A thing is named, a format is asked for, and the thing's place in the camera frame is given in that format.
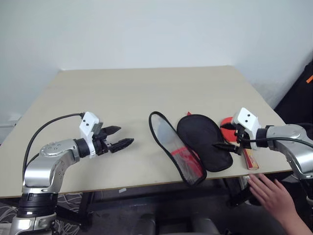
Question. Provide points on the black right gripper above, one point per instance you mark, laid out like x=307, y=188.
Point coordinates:
x=240, y=139

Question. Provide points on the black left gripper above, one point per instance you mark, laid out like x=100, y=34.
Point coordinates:
x=100, y=144

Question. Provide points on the red table tennis paddle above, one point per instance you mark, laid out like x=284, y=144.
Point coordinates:
x=227, y=134

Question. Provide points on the black zipper pouch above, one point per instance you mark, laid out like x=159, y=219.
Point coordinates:
x=203, y=137

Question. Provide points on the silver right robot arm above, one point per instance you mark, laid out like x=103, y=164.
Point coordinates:
x=291, y=142

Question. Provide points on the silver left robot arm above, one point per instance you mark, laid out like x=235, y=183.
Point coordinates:
x=44, y=169

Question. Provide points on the person's bare forearm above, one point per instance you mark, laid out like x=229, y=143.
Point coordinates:
x=302, y=226

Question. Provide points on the person's bare hand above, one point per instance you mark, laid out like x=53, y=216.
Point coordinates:
x=271, y=195

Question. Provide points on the black bag with orange tag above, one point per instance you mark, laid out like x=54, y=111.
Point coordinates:
x=297, y=102

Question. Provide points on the grey rounded robot leg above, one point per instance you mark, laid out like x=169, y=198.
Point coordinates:
x=204, y=226

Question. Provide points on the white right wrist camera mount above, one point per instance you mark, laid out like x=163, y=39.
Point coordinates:
x=247, y=120

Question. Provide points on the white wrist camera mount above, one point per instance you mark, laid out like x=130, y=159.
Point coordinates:
x=247, y=120
x=87, y=122

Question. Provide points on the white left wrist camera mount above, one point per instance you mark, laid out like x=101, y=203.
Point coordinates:
x=87, y=122

